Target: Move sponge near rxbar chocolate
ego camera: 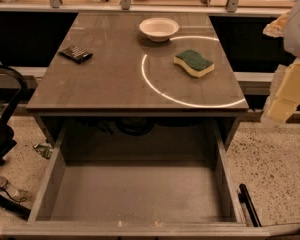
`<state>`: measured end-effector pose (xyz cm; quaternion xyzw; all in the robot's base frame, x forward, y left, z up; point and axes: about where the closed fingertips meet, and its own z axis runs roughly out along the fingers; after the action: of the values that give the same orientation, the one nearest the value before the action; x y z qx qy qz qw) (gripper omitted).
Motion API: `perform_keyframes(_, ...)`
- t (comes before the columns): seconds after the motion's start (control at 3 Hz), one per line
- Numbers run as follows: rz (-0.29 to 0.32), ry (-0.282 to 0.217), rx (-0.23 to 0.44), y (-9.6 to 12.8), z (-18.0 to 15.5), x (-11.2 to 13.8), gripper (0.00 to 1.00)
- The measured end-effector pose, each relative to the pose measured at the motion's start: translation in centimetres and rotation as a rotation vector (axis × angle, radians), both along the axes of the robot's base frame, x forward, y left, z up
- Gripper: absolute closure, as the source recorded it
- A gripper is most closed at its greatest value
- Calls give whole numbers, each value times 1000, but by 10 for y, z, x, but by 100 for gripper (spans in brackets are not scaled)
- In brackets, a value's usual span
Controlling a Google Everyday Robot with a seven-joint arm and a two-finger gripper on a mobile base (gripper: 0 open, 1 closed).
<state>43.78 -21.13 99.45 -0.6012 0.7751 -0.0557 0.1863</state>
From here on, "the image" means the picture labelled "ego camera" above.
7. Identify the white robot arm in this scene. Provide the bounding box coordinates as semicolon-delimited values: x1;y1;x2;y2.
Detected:
261;0;300;126

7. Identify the green and yellow sponge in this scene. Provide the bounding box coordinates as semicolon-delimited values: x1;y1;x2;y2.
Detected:
173;49;214;78

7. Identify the black drawer handle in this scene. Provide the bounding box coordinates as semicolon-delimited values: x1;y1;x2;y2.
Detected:
238;183;261;227

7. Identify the white bowl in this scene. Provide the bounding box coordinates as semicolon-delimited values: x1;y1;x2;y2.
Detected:
139;18;179;42

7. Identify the green wrapper on floor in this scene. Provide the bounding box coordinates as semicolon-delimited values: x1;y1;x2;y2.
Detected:
33;143;53;159

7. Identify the black office chair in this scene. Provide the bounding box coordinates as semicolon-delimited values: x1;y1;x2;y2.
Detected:
0;61;31;220

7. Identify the open grey drawer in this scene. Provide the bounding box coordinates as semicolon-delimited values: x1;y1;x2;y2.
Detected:
2;119;267;240

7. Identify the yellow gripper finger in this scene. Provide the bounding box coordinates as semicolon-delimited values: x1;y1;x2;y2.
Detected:
263;12;289;38
261;58;300;126

